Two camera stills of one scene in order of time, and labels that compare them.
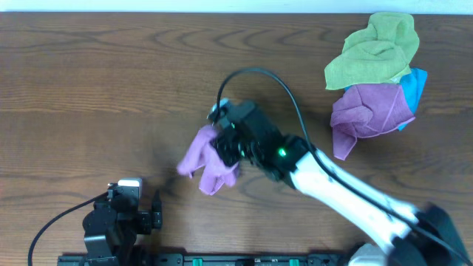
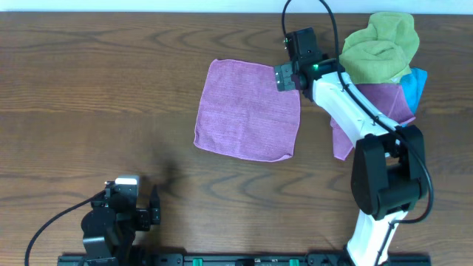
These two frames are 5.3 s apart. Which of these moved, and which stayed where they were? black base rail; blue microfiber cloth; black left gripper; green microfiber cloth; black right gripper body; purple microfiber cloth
Moved: purple microfiber cloth; black right gripper body
Stayed: black left gripper; green microfiber cloth; black base rail; blue microfiber cloth
